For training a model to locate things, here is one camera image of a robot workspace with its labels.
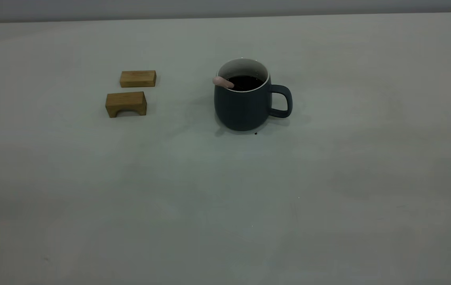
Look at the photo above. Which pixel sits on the dark grey ceramic cup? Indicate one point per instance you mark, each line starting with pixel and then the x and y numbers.
pixel 241 109

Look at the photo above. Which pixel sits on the arched wooden block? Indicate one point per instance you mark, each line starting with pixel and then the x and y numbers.
pixel 126 101

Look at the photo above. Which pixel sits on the flat rectangular wooden block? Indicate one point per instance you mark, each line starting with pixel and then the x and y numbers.
pixel 138 78

